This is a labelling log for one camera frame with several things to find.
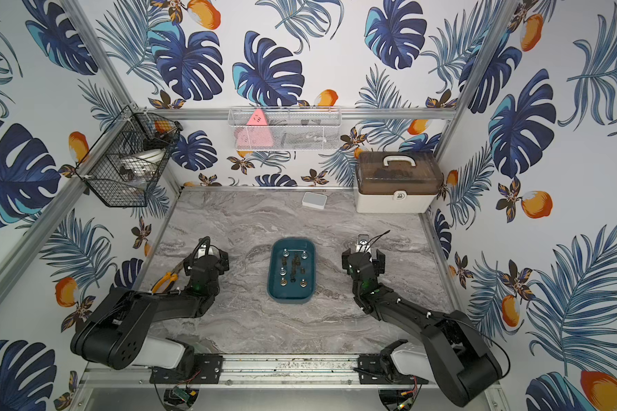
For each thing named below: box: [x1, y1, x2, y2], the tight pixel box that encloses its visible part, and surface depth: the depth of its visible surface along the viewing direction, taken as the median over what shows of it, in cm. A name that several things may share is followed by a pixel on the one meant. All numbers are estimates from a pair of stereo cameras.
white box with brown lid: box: [354, 150, 444, 214], surface depth 105 cm
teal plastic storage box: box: [267, 237, 317, 304], surface depth 95 cm
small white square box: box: [301, 191, 328, 210], surface depth 119 cm
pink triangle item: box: [234, 108, 274, 148], surface depth 92 cm
